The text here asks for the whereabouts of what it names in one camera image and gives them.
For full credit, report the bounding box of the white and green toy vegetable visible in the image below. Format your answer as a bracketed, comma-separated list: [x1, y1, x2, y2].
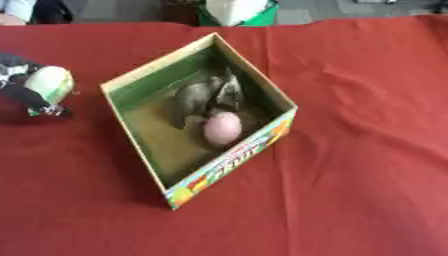
[22, 65, 77, 117]

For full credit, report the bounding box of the pink toy egg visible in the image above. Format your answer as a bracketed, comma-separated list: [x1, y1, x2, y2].
[201, 111, 245, 148]

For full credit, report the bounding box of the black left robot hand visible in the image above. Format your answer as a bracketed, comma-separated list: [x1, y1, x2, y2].
[0, 52, 76, 118]

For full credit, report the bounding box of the grey soft toy animal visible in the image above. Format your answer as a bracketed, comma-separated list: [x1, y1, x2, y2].
[169, 67, 247, 129]

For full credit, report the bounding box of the tan cardboard box green inside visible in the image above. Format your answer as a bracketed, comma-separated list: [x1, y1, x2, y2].
[98, 32, 300, 211]

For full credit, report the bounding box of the green and white bin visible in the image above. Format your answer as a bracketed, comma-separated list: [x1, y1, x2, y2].
[196, 0, 280, 28]

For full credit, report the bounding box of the person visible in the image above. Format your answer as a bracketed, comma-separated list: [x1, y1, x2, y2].
[0, 0, 76, 27]

